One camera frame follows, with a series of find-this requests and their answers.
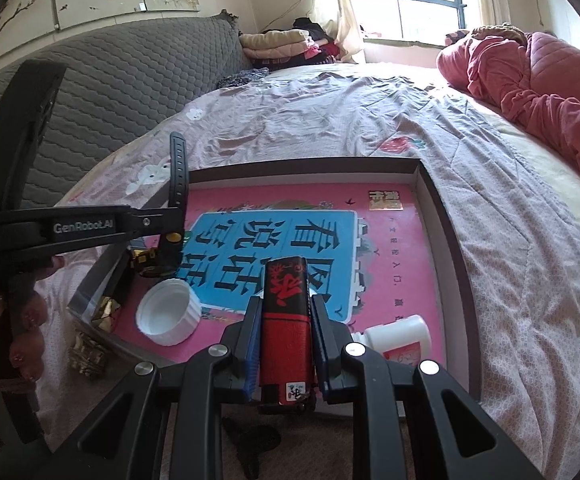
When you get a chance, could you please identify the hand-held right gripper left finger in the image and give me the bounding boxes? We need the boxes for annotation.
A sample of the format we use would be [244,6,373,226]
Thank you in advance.
[52,296,265,480]

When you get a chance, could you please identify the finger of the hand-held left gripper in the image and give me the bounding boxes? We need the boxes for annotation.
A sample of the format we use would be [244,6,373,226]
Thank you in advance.
[128,205,187,236]

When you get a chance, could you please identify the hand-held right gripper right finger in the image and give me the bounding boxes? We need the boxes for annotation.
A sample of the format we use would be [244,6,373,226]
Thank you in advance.
[309,292,546,480]

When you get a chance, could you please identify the red black cigarette pack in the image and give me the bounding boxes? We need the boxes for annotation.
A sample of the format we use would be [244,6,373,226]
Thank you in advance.
[259,256,317,407]

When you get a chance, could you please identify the white bottle cap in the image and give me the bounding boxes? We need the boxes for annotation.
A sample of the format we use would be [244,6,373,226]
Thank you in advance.
[136,278,203,347]

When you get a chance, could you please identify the grey cardboard box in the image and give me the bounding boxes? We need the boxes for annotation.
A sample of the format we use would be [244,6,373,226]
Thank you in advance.
[67,156,483,406]

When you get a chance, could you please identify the person's left hand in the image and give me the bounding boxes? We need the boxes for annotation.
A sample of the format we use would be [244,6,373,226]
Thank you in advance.
[8,255,66,387]

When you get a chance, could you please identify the black bar-shaped object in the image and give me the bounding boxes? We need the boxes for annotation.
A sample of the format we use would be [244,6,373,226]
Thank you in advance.
[102,255,133,311]

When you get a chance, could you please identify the white pill bottle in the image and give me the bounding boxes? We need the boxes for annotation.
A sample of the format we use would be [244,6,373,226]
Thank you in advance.
[351,314,431,365]

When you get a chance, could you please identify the pink picture book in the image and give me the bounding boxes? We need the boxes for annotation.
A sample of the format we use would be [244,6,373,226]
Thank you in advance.
[114,182,451,376]

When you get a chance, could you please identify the grey quilted headboard cover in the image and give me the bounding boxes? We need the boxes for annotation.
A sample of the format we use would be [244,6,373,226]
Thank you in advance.
[0,10,253,211]

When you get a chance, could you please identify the bronze patterned object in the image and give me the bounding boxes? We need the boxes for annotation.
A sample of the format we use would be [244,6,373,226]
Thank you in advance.
[68,331,109,378]

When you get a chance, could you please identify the dark patterned cloth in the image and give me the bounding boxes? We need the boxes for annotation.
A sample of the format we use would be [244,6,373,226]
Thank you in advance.
[217,66,271,90]

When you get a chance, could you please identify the pile of folded clothes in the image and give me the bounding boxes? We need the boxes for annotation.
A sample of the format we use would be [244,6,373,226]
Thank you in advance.
[239,30,313,63]

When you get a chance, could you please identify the red clothes pile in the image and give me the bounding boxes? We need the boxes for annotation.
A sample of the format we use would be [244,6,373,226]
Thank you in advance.
[302,37,343,66]

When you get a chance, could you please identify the black garment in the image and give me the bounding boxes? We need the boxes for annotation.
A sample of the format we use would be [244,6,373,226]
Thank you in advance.
[292,17,331,41]

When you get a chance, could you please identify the window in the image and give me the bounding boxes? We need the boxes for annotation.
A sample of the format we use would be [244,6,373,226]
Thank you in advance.
[352,0,468,43]

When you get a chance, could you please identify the pink quilt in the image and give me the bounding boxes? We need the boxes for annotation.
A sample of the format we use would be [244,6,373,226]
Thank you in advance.
[436,30,580,193]

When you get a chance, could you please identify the brown knitted cloth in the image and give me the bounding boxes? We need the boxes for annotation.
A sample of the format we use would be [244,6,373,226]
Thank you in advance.
[445,22,528,46]

